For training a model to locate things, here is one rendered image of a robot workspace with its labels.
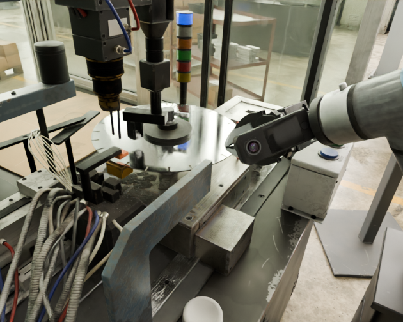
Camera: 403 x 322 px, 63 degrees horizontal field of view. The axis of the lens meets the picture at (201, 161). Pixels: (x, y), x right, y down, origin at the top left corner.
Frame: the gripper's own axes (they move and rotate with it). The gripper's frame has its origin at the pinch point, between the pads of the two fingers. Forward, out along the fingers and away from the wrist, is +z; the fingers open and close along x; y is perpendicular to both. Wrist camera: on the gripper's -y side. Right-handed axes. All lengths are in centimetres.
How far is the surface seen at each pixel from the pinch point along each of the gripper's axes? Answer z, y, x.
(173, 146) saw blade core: 12.2, -3.0, 3.2
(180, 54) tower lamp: 28.5, 20.8, 26.3
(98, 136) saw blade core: 23.5, -12.8, 10.7
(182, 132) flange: 13.5, 1.3, 5.3
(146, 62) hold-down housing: 3.8, -7.9, 18.8
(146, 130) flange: 18.4, -4.0, 8.5
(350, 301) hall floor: 40, 77, -92
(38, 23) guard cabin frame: 106, 15, 72
